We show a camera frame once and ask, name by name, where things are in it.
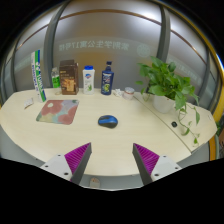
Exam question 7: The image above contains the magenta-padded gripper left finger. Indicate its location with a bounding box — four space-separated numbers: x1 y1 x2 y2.
39 142 93 186

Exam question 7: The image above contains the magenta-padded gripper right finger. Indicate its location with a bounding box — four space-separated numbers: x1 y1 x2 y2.
132 142 183 186

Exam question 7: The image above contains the blue and black computer mouse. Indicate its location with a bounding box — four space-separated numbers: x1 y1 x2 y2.
97 114 119 129

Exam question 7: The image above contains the pastel floral mouse pad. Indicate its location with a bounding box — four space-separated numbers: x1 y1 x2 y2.
35 99 80 126

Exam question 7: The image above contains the small white jar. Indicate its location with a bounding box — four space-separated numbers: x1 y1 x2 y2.
123 86 136 101

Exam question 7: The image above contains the small crumpled white wrapper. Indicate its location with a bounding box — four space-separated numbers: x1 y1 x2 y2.
112 88 124 98

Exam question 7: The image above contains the green potted plant, white pot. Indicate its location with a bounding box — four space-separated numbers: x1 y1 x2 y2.
135 55 202 146

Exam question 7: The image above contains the white bottle with blue cap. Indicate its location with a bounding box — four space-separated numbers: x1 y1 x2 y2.
82 65 96 96

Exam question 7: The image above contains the brown cardboard box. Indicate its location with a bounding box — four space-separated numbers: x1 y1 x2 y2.
59 59 80 96

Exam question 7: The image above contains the clear bottle with green label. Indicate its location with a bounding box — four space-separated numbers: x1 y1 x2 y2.
50 67 62 90

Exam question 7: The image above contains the dark blue pump bottle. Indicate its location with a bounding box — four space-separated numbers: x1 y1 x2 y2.
100 60 115 96

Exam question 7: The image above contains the white and green shuttlecock tube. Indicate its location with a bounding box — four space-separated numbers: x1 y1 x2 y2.
30 49 47 103

